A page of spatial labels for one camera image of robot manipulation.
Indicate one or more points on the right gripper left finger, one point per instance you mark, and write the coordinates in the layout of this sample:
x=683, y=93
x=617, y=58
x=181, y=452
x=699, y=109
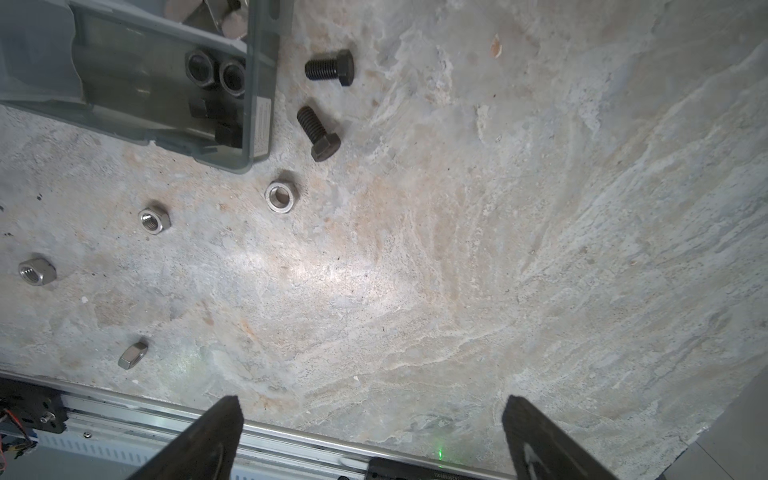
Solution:
x=205, y=450

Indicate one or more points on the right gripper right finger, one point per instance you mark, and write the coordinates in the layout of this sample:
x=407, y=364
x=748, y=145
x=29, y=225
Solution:
x=541, y=450

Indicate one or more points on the silver hex nut bottom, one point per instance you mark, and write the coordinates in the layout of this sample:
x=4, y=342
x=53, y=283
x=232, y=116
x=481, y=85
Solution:
x=133, y=355

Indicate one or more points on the silver hex nut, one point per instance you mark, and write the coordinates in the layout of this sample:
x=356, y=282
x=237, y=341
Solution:
x=133, y=355
x=281, y=196
x=37, y=271
x=154, y=220

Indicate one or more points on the black bolt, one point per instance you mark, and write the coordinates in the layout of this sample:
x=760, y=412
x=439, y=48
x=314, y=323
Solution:
x=324, y=144
x=341, y=68

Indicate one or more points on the black nut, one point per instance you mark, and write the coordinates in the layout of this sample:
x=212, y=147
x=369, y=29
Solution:
x=201, y=69
x=232, y=77

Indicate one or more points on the silver hex nut by box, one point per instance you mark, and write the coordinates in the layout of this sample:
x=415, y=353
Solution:
x=281, y=196

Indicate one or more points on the grey plastic organizer box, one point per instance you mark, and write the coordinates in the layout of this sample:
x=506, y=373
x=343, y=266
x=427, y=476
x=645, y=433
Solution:
x=117, y=68

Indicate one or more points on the aluminium mounting rail frame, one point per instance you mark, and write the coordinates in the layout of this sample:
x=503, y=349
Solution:
x=57, y=430

